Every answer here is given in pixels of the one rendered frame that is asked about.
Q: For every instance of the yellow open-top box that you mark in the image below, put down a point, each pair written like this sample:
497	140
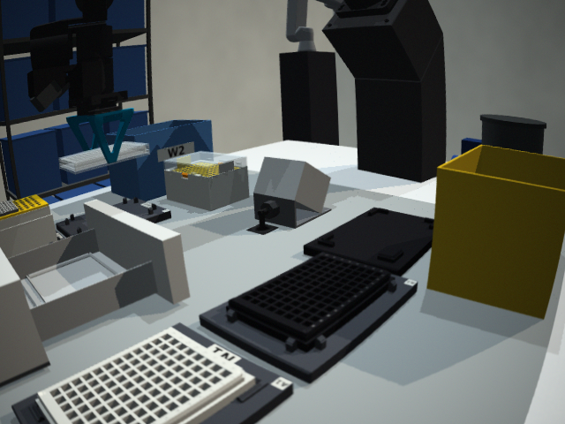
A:
498	241

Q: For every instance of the blue bin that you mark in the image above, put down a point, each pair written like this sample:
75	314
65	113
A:
144	177

